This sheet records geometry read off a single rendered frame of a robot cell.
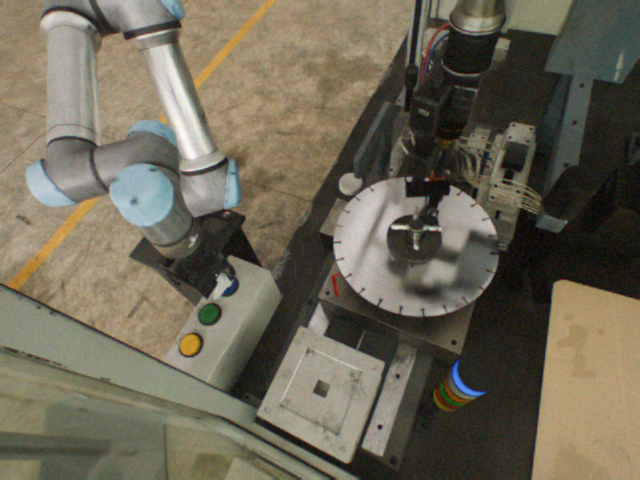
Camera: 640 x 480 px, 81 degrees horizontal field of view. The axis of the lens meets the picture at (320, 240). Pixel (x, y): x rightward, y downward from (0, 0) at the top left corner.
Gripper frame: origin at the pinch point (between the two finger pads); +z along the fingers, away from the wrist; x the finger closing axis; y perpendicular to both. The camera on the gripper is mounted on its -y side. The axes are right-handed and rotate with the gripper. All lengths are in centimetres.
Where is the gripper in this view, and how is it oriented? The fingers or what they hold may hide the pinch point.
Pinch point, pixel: (227, 279)
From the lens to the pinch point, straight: 83.3
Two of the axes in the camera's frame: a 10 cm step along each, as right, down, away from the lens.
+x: 9.0, 3.1, -3.0
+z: 1.0, 5.1, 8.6
